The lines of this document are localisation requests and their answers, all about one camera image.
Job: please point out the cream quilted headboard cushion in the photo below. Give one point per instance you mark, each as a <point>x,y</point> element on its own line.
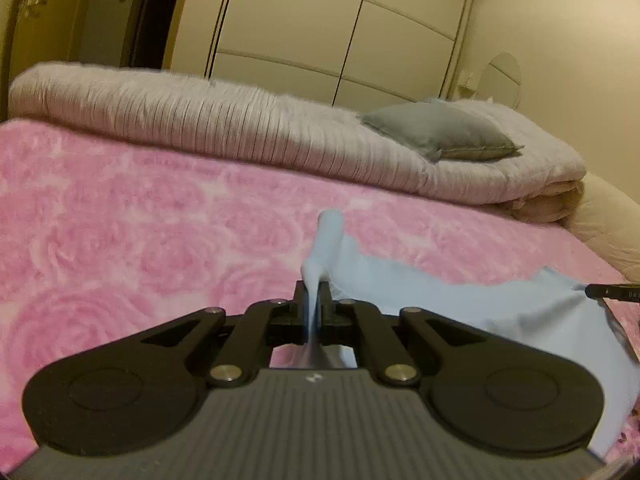
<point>607,220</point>

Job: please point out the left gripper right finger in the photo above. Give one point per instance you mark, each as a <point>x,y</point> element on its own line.
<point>370,334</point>

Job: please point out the folded beige blanket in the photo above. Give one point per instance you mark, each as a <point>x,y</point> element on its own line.
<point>551,204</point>

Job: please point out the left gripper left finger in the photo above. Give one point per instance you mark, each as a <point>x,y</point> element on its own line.
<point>246,341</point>

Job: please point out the pink floral bed blanket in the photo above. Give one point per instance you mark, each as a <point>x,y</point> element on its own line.
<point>101,239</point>

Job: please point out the oval vanity mirror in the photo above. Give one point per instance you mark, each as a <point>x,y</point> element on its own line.
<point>501,81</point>

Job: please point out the cream panel wardrobe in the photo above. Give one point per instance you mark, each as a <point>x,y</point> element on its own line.
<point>359,54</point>

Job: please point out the folded striped grey quilt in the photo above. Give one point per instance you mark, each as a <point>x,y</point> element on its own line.
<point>227,120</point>

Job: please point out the grey small pillow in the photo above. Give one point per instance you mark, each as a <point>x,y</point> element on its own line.
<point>436,131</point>

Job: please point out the light blue sweatshirt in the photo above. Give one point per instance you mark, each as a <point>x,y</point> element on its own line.
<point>549,312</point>

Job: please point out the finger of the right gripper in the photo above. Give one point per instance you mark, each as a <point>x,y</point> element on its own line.
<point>618,292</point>

